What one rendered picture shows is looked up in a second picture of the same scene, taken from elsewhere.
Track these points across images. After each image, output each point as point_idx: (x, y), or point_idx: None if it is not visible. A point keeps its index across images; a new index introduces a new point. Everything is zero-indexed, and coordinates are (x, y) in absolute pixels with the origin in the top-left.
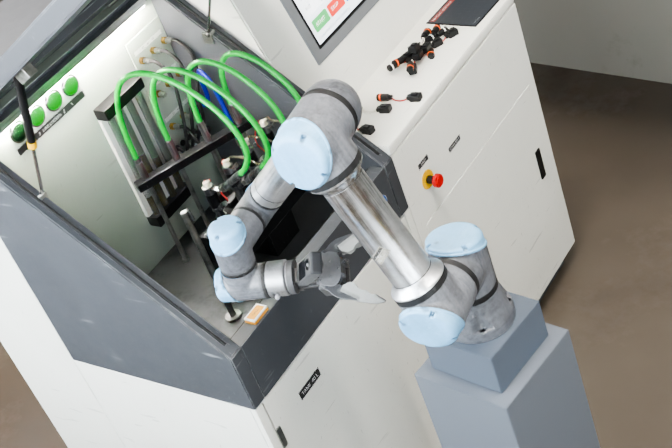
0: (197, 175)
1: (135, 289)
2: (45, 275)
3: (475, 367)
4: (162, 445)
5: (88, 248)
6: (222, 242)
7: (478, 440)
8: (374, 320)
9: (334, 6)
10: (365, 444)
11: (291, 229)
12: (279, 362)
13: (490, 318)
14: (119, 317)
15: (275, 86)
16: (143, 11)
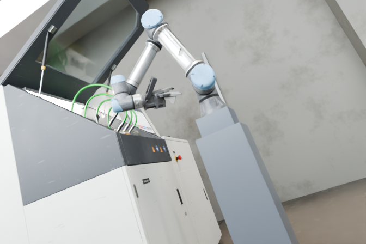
0: None
1: (73, 116)
2: (26, 141)
3: (220, 117)
4: None
5: (55, 105)
6: (117, 76)
7: (230, 160)
8: (166, 185)
9: (140, 126)
10: (170, 238)
11: None
12: (134, 157)
13: (220, 101)
14: (60, 144)
15: (125, 123)
16: (82, 110)
